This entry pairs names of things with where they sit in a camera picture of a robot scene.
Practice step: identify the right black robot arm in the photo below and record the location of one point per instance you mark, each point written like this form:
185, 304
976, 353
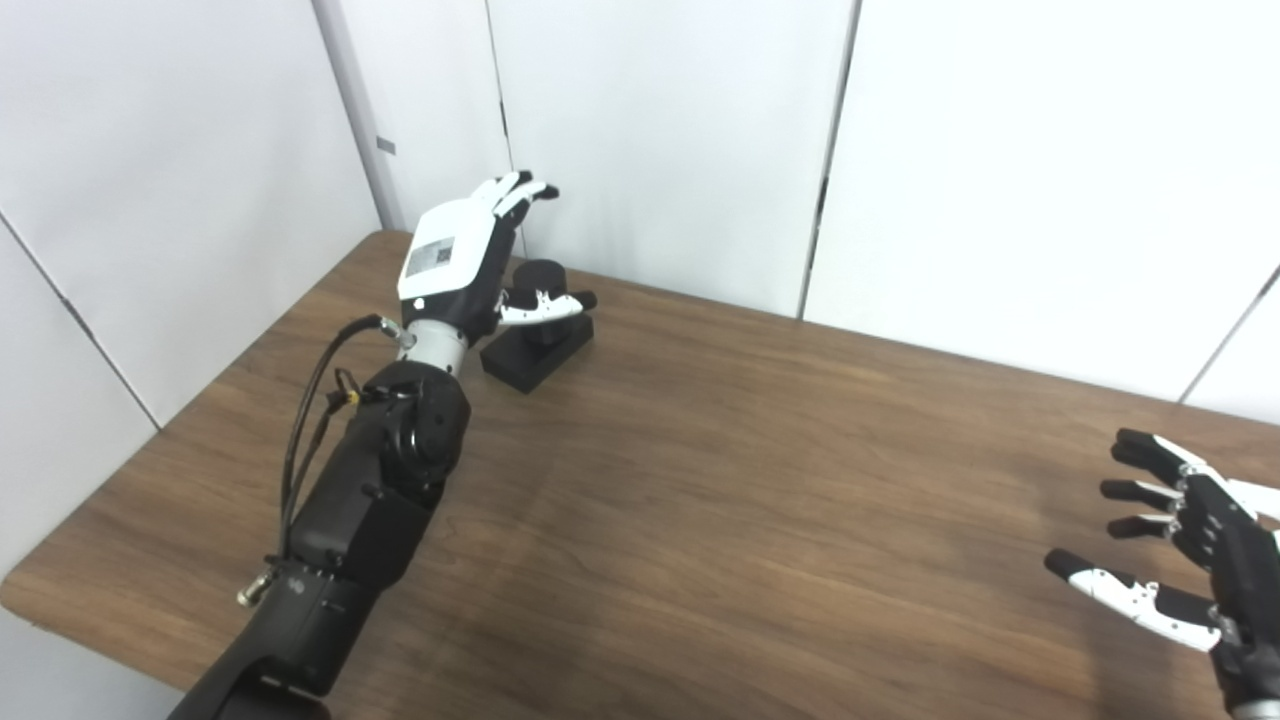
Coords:
1258, 712

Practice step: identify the black peg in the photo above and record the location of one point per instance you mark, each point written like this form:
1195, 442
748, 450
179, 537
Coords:
530, 365

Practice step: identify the grey wall post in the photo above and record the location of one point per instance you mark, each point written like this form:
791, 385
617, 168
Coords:
360, 110

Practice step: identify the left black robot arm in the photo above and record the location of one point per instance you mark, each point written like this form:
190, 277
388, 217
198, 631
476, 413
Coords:
360, 520

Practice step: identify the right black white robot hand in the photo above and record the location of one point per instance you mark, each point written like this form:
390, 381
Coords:
1245, 560

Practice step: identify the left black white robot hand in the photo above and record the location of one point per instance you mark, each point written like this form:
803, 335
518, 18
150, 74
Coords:
450, 260

